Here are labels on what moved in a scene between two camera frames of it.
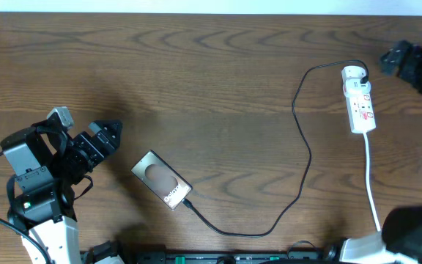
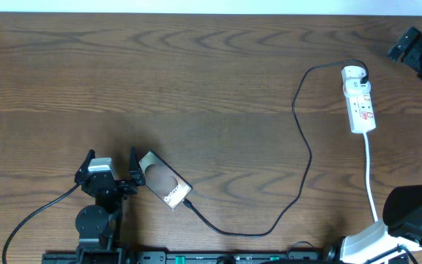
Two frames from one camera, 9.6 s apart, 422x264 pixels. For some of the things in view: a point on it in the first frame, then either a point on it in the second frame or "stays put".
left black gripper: x=96 y=138 to x=124 y=185
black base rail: x=232 y=257 stays put
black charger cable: x=308 y=149 stays put
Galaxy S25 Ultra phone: x=161 y=180 stays put
